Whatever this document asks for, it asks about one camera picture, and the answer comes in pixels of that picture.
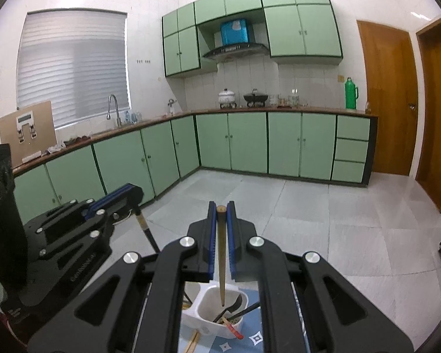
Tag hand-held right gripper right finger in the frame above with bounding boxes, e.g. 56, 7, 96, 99
226, 200, 414, 353

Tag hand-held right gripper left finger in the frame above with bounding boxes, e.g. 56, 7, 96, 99
27, 200, 218, 353

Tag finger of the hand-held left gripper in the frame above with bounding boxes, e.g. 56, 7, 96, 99
37, 184, 144, 262
25, 183, 132, 235

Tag light wooden chopstick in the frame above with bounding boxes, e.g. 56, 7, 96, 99
216, 205, 228, 307

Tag dark chopstick with tan band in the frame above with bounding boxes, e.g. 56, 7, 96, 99
132, 206, 160, 254

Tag white two-compartment utensil holder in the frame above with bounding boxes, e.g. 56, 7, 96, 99
182, 283, 250, 340

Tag black spoon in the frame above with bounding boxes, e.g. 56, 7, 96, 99
212, 294, 244, 323

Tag black chopstick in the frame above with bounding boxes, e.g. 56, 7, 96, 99
224, 302, 261, 322

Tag metal sink faucet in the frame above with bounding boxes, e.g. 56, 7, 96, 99
106, 94, 122, 127

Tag brown cardboard sheet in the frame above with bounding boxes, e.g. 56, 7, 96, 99
0, 100, 57, 159

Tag red-tipped utensil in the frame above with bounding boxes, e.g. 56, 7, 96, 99
220, 318, 244, 339

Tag blue patterned tablecloth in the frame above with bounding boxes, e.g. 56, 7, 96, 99
178, 289, 302, 353

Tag tan wooden chopsticks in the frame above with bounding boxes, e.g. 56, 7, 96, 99
184, 332, 200, 353

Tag green lower kitchen cabinets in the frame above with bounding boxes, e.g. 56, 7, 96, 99
11, 106, 378, 229

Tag green kitchen cabinets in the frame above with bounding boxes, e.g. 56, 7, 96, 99
11, 106, 378, 229
162, 0, 344, 79

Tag grey window blind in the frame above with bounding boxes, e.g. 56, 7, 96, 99
16, 10, 128, 130

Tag white lidded pot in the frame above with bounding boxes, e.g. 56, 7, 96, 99
218, 88, 238, 106

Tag black wok with lid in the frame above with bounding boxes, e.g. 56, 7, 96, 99
243, 89, 270, 106

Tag black range hood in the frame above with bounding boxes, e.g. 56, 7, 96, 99
202, 43, 270, 62

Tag green thermos flask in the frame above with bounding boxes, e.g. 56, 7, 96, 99
345, 77, 360, 110

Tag blue film-wrapped hood chimney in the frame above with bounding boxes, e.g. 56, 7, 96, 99
220, 18, 251, 46

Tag green upper kitchen cabinets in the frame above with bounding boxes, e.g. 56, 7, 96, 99
162, 0, 344, 79

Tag wooden door with frame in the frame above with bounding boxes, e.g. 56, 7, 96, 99
415, 16, 441, 214

